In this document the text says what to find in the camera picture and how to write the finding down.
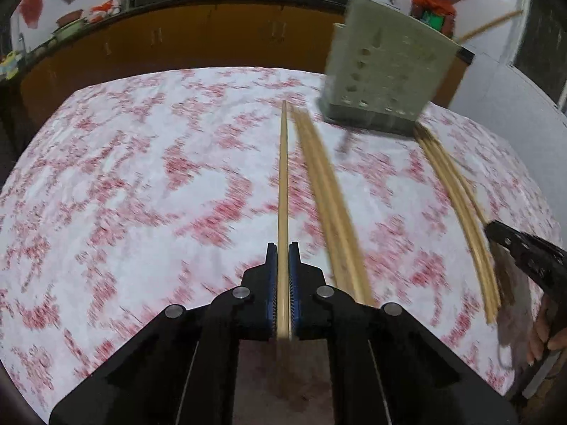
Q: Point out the person's right hand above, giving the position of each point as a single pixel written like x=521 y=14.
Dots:
x=539 y=335

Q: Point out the red plastic bag on wall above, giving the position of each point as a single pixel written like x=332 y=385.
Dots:
x=31 y=11

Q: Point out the right barred window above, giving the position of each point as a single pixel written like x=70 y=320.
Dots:
x=541 y=55

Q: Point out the red bag on counter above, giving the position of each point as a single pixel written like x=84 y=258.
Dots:
x=100 y=12

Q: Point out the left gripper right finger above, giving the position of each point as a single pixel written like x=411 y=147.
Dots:
x=385 y=366

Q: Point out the green box on counter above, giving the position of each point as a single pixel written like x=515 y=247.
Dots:
x=433 y=19

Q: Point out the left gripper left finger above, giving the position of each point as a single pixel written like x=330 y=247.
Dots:
x=181 y=367

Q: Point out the floral pink white tablecloth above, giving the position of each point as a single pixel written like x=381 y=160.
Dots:
x=163 y=188

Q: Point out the green bowl with red lid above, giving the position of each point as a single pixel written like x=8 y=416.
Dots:
x=69 y=24

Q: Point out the yellow detergent bottle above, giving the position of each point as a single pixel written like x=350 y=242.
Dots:
x=10 y=65

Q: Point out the black countertop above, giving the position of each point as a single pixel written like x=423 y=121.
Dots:
x=177 y=6

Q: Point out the wooden lower base cabinets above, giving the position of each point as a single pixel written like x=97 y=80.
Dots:
x=186 y=37

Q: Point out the green perforated utensil holder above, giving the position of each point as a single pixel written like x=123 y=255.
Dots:
x=383 y=69

